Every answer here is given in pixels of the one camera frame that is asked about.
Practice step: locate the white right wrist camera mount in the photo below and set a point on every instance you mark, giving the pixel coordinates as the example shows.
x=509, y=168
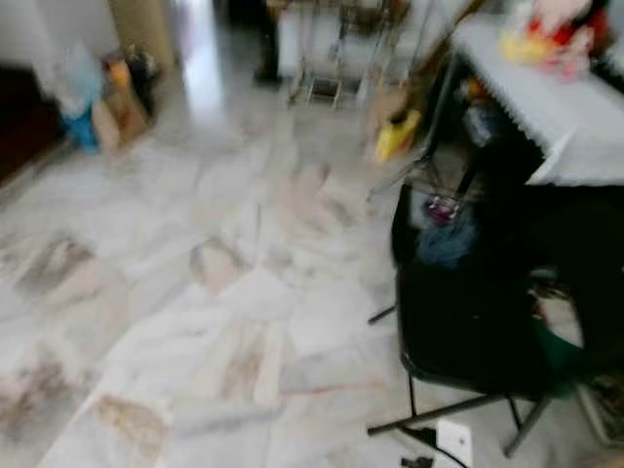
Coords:
x=453, y=444

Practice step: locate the yellow plastic object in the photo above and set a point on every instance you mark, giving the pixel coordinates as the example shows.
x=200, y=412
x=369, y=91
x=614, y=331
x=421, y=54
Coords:
x=396, y=136

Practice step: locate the red yellow plush toys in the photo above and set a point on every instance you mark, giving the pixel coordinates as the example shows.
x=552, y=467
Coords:
x=546, y=34

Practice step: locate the blue plastic bag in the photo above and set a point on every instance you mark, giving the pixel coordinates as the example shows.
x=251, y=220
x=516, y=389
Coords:
x=80, y=127

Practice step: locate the green plastic basin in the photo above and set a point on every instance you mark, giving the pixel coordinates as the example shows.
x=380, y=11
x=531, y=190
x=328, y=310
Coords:
x=561, y=356

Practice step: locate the table with white cloth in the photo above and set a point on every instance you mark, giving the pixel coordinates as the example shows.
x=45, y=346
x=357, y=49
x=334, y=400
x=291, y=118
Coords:
x=565, y=107

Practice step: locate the black folding chair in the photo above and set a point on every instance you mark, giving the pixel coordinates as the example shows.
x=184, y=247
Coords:
x=468, y=331

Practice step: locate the dark wooden furniture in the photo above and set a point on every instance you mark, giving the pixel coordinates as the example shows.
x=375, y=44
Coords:
x=24, y=127

